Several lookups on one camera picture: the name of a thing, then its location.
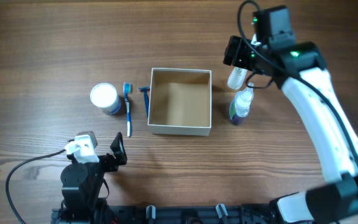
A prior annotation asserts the black camera cable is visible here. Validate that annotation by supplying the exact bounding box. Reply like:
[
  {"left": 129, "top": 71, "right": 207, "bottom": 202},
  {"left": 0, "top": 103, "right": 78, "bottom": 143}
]
[
  {"left": 236, "top": 0, "right": 358, "bottom": 224},
  {"left": 4, "top": 149, "right": 67, "bottom": 224}
]

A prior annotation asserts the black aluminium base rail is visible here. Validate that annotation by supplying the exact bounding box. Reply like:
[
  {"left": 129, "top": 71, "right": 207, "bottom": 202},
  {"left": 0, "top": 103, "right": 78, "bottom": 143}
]
[{"left": 51, "top": 203, "right": 272, "bottom": 224}]

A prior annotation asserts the cotton swab tub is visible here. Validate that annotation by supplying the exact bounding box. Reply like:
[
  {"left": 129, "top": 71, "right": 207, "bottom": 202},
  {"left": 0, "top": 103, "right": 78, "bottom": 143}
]
[{"left": 89, "top": 83, "right": 121, "bottom": 115}]

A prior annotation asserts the white cardboard box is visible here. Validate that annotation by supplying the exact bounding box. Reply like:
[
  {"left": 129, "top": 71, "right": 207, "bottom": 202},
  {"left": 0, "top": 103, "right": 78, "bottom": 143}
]
[{"left": 147, "top": 68, "right": 212, "bottom": 136}]

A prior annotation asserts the clear bottle with cap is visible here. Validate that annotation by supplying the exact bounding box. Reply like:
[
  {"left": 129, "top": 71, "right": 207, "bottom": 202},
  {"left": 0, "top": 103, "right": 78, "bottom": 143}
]
[{"left": 229, "top": 83, "right": 254, "bottom": 125}]

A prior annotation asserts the blue white toothbrush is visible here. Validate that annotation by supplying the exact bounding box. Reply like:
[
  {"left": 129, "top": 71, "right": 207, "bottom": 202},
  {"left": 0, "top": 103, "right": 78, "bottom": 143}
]
[{"left": 123, "top": 82, "right": 132, "bottom": 137}]

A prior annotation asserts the black right camera cable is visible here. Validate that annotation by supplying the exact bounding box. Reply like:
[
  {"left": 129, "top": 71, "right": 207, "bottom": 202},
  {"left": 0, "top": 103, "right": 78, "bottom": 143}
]
[{"left": 236, "top": 0, "right": 358, "bottom": 224}]

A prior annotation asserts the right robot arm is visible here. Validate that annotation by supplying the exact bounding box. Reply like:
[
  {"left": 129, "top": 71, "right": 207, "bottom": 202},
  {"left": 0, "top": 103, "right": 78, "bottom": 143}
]
[{"left": 223, "top": 6, "right": 358, "bottom": 223}]

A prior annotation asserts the black left camera cable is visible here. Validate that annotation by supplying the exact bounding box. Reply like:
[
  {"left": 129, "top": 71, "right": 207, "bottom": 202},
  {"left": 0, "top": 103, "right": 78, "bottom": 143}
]
[{"left": 4, "top": 149, "right": 67, "bottom": 224}]

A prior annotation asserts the blue disposable razor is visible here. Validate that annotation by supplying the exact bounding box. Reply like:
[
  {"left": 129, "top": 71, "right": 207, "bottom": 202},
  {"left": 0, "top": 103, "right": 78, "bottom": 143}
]
[{"left": 137, "top": 86, "right": 150, "bottom": 117}]

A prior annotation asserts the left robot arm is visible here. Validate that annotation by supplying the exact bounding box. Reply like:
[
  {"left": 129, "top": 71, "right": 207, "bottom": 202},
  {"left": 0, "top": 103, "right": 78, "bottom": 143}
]
[{"left": 55, "top": 131, "right": 127, "bottom": 223}]

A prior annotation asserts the white bamboo print tube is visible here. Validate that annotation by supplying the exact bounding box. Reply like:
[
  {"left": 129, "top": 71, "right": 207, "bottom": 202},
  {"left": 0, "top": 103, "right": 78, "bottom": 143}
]
[{"left": 227, "top": 67, "right": 248, "bottom": 90}]

